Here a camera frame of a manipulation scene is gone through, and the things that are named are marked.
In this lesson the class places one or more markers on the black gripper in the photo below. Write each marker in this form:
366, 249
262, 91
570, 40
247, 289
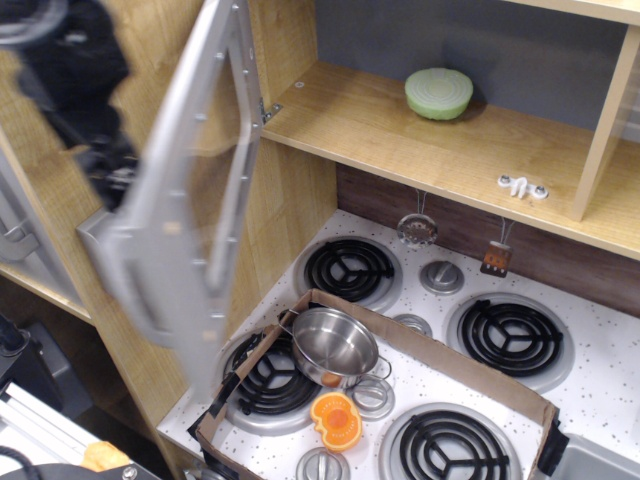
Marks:
71, 65

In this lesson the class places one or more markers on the silver toy microwave door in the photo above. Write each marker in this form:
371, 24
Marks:
172, 258

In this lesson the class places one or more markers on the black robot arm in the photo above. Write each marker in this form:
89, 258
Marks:
70, 66

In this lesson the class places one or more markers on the black box on floor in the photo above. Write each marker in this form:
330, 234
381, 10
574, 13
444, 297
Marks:
33, 360

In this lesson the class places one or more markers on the back left black burner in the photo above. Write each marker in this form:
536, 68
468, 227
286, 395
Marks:
356, 269

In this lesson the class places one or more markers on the black burner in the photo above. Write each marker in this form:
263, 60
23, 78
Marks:
515, 335
275, 397
446, 441
356, 269

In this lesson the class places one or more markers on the front left black burner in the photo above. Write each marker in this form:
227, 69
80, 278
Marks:
275, 397

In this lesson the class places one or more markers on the stainless steel pot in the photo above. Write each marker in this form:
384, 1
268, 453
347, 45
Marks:
333, 349

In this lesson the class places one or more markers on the hanging silver strainer toy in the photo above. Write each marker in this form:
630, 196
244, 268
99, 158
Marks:
418, 230

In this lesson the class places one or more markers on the green toy onion half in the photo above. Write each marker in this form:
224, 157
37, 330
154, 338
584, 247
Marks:
438, 93

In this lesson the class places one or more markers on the grey middle stove knob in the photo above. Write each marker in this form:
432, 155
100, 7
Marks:
414, 322

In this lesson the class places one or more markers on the grey stove knob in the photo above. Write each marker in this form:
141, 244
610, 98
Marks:
441, 278
374, 398
321, 464
414, 322

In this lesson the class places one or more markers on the grey centre stove knob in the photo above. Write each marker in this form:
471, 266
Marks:
374, 398

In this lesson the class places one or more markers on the orange toy fruit half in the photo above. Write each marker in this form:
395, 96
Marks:
337, 420

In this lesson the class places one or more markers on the grey back stove knob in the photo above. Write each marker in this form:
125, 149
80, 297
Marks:
441, 278

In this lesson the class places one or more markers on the grey front stove knob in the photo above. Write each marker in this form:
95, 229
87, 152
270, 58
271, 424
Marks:
321, 464

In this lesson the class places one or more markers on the hanging brown spatula toy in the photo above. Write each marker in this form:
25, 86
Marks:
497, 257

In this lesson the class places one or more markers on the white plastic door catch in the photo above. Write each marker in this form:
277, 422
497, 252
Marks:
520, 187

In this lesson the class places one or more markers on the front right black burner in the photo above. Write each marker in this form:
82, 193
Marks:
446, 441

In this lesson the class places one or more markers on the back right black burner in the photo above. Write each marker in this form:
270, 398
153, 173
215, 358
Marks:
515, 335

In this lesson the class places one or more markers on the brown cardboard barrier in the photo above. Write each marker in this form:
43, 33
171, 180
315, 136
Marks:
425, 372

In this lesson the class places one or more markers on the grey sink basin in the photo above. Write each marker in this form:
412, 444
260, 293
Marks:
583, 459

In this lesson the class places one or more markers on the grey wall phone holder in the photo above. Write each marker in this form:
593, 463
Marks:
96, 233

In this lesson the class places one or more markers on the grey fridge door handle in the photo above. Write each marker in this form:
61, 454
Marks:
24, 243

